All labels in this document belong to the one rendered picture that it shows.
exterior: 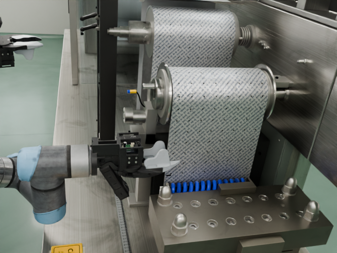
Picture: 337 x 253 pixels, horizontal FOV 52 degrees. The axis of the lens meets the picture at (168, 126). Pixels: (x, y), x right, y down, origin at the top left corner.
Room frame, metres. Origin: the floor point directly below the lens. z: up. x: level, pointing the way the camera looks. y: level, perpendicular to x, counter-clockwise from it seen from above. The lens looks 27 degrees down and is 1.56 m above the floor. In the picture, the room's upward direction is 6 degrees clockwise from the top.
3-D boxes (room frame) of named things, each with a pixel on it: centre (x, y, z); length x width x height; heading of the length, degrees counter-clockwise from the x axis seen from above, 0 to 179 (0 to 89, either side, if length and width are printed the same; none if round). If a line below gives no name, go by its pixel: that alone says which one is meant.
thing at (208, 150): (0.75, -0.12, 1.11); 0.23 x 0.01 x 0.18; 106
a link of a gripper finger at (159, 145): (0.73, 0.01, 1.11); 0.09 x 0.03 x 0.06; 107
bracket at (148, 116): (0.80, 0.07, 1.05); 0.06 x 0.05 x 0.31; 106
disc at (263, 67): (0.84, -0.22, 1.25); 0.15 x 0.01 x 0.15; 16
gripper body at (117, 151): (0.68, 0.11, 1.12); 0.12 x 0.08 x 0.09; 106
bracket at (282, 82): (0.86, -0.27, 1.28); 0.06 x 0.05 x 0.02; 106
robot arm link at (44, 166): (0.64, 0.26, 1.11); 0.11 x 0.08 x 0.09; 106
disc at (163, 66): (0.77, 0.02, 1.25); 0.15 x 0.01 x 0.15; 16
